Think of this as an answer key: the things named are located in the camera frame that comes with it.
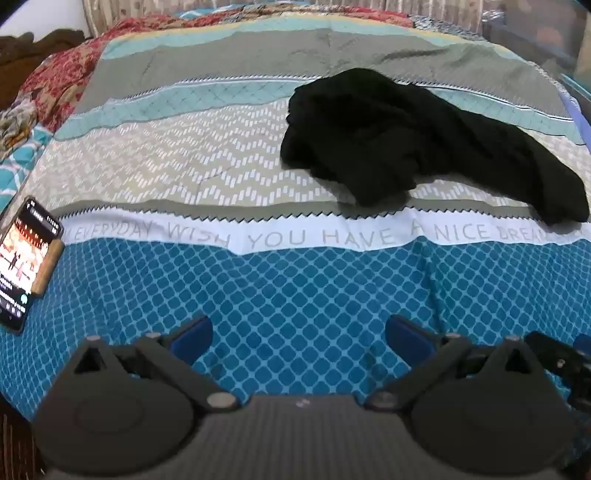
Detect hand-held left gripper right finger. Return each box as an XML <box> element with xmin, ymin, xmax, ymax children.
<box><xmin>364</xmin><ymin>315</ymin><xmax>536</xmax><ymax>412</ymax></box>

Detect blue mattress edge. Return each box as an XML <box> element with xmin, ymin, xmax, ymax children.
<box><xmin>556</xmin><ymin>85</ymin><xmax>591</xmax><ymax>155</ymax></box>

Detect black pants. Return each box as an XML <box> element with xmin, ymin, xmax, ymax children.
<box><xmin>281</xmin><ymin>68</ymin><xmax>590</xmax><ymax>226</ymax></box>

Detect wooden phone stand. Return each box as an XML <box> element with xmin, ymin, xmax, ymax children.
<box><xmin>30</xmin><ymin>236</ymin><xmax>65</xmax><ymax>297</ymax></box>

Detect clear plastic storage box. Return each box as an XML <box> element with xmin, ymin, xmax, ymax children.
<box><xmin>480</xmin><ymin>0</ymin><xmax>591</xmax><ymax>84</ymax></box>

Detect beige floral curtain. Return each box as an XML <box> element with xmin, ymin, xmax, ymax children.
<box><xmin>81</xmin><ymin>0</ymin><xmax>485</xmax><ymax>38</ymax></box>

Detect teal lattice quilt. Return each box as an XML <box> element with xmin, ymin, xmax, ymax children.
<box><xmin>0</xmin><ymin>124</ymin><xmax>56</xmax><ymax>217</ymax></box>

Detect dark wooden teal-edged furniture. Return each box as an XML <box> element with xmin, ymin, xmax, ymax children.
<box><xmin>560</xmin><ymin>69</ymin><xmax>591</xmax><ymax>116</ymax></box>

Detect black smartphone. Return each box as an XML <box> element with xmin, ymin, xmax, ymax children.
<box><xmin>0</xmin><ymin>196</ymin><xmax>64</xmax><ymax>334</ymax></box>

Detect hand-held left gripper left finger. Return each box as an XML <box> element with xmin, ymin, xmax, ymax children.
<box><xmin>69</xmin><ymin>315</ymin><xmax>241</xmax><ymax>412</ymax></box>

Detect patterned teal grey bedsheet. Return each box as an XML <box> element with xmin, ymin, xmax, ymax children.
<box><xmin>0</xmin><ymin>11</ymin><xmax>591</xmax><ymax>418</ymax></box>

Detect brown cloth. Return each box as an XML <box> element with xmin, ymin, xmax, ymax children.
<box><xmin>0</xmin><ymin>28</ymin><xmax>86</xmax><ymax>112</ymax></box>

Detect red floral patchwork quilt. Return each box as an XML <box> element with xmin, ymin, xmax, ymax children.
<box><xmin>0</xmin><ymin>4</ymin><xmax>485</xmax><ymax>162</ymax></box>

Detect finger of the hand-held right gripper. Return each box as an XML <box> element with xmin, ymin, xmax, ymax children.
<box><xmin>524</xmin><ymin>330</ymin><xmax>591</xmax><ymax>411</ymax></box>

